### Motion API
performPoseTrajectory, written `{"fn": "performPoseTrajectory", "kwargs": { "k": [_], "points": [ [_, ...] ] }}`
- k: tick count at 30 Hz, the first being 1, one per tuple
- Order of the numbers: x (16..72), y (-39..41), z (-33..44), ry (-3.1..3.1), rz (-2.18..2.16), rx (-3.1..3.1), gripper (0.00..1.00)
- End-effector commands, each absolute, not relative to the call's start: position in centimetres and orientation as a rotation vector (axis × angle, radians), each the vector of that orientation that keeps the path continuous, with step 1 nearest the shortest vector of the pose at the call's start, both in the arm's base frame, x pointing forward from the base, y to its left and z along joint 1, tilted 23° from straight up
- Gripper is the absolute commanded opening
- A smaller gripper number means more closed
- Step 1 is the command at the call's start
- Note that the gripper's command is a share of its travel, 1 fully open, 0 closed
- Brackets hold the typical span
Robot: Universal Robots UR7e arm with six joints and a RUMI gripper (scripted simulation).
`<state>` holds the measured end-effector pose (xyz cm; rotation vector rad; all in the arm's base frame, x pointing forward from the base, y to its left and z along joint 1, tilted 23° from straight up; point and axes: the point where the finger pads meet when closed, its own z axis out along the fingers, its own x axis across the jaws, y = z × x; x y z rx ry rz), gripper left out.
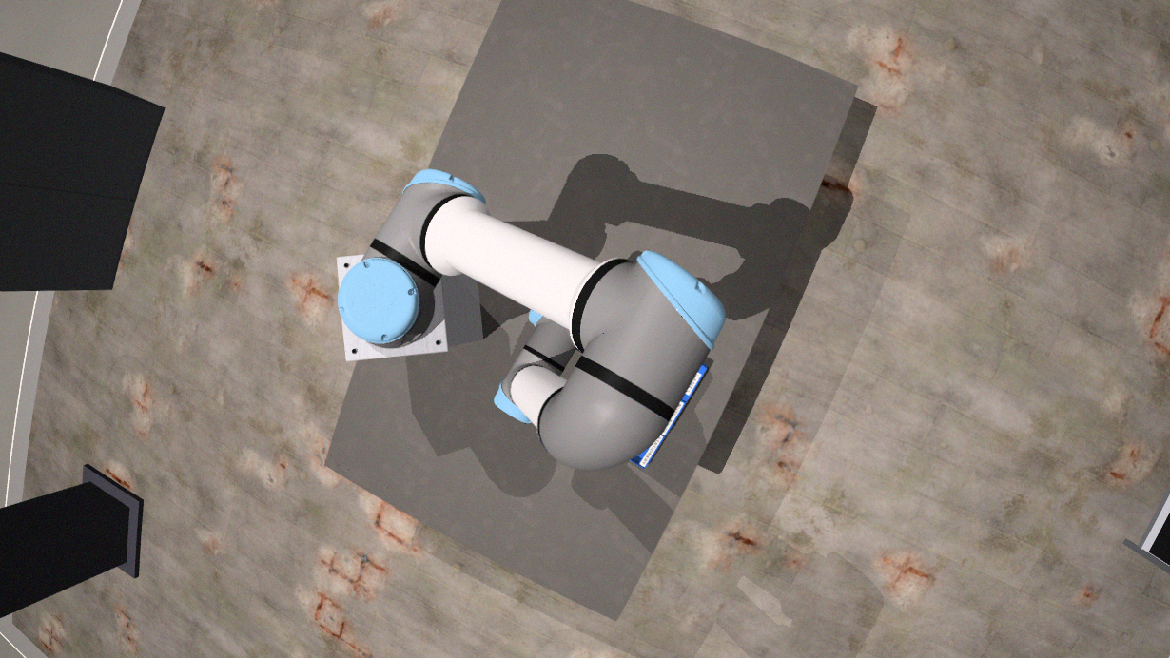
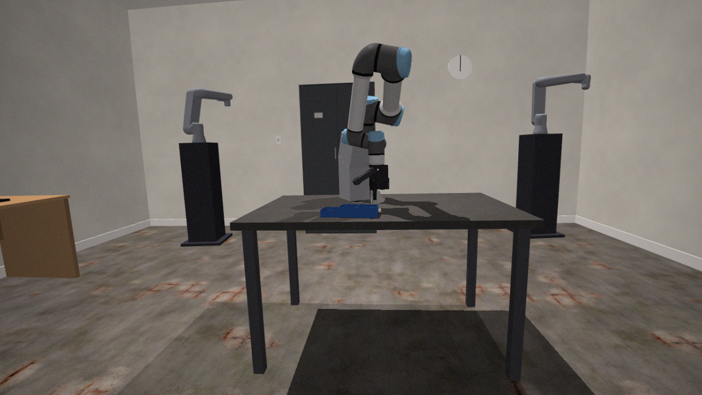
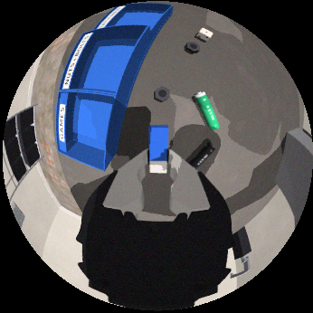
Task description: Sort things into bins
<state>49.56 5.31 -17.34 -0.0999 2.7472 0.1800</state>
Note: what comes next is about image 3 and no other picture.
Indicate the green aa battery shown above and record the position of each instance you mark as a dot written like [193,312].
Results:
[207,110]

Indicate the blue bin rack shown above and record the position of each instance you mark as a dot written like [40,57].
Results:
[88,120]

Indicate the white die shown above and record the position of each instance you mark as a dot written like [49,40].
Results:
[204,34]

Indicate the blue and white eraser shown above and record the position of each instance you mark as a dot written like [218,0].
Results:
[158,145]

